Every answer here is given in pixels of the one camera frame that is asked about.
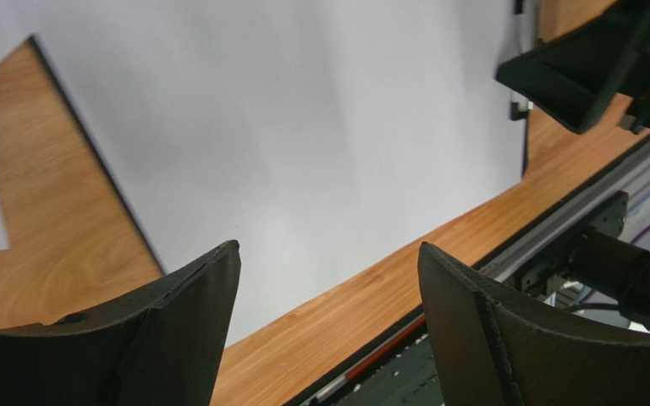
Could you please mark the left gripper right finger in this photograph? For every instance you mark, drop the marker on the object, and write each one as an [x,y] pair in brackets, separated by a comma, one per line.
[493,345]

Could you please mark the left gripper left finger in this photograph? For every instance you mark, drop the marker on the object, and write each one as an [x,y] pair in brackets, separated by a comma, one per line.
[160,344]

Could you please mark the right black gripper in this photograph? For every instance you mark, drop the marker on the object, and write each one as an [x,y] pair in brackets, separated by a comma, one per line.
[616,269]

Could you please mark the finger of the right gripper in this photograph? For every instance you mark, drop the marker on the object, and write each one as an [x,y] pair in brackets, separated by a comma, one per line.
[574,77]

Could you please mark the white paper sheet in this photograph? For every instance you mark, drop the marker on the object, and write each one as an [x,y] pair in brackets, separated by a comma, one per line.
[322,135]

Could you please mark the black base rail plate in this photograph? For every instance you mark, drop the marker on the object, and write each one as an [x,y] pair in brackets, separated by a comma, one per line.
[397,367]

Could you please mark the aluminium frame rail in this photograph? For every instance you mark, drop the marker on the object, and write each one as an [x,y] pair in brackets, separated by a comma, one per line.
[629,173]

